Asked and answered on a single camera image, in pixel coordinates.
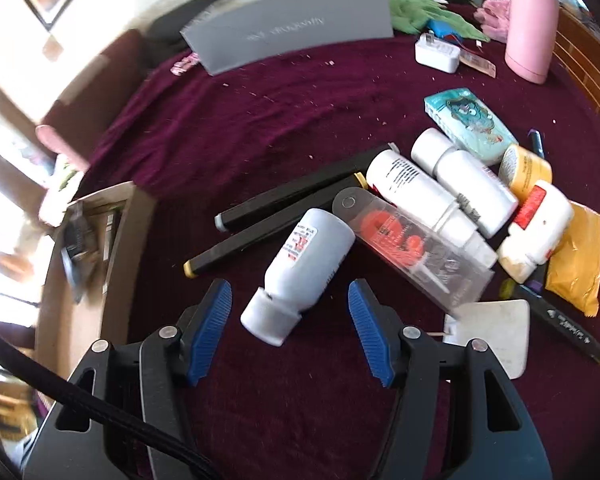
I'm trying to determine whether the white power adapter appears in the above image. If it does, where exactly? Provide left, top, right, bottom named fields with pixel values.
left=442, top=299, right=530, bottom=380

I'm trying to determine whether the black marker green cap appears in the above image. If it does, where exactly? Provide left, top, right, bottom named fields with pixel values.
left=498, top=278, right=600, bottom=364

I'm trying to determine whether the clear case orange item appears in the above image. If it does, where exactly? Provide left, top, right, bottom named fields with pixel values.
left=332, top=188, right=493, bottom=314

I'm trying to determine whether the yellow padded envelope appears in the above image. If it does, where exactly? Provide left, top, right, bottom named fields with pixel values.
left=545, top=202, right=600, bottom=318

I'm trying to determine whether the white bottle red label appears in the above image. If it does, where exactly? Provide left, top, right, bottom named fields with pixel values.
left=496, top=180, right=574, bottom=284

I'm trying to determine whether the white lotion bottle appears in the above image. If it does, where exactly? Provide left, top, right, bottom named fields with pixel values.
left=411, top=128, right=518, bottom=238

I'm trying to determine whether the white bottle small label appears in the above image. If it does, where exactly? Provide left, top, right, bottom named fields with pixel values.
left=240, top=208, right=355, bottom=347

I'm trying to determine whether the white spray bottle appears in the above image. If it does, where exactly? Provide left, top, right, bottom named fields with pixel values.
left=366, top=150, right=498, bottom=269

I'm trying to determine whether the black marker yellow cap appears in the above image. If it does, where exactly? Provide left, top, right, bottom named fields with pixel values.
left=183, top=172, right=368, bottom=278

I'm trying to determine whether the black marker grey cap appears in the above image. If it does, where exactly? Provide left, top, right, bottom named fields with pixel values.
left=214, top=142, right=401, bottom=233

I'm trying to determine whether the black marker purple cap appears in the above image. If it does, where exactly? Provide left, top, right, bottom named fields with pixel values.
left=528, top=129, right=546, bottom=159

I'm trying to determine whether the cardboard tray box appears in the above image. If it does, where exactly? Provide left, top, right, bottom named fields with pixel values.
left=34, top=181, right=156, bottom=378

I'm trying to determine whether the teal tissue pack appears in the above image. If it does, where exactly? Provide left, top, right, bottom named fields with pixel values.
left=424, top=88, right=518, bottom=166

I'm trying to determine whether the maroon headboard cushion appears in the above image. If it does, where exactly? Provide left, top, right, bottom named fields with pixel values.
left=35, top=29, right=146, bottom=171

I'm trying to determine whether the pink label strip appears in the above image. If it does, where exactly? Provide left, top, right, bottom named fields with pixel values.
left=460, top=50, right=496, bottom=78

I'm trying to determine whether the white charger on bed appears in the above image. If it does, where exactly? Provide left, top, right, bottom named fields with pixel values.
left=415, top=32, right=460, bottom=74

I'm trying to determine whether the blue small object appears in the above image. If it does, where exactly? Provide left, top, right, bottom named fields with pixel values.
left=427, top=18, right=462, bottom=41

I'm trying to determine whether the pink cloth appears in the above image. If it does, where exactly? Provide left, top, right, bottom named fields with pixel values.
left=474, top=0, right=510, bottom=44

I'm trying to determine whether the green cloth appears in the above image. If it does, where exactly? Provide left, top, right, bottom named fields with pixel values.
left=388, top=0, right=490, bottom=42

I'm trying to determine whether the pink thermos flask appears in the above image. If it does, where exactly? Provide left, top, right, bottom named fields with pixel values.
left=505, top=0, right=559, bottom=84

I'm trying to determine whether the grey shoe box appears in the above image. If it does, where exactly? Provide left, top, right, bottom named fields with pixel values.
left=181, top=0, right=393, bottom=76

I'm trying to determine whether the pink white hair tie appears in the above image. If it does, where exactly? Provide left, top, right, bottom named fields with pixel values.
left=168, top=52, right=202, bottom=77

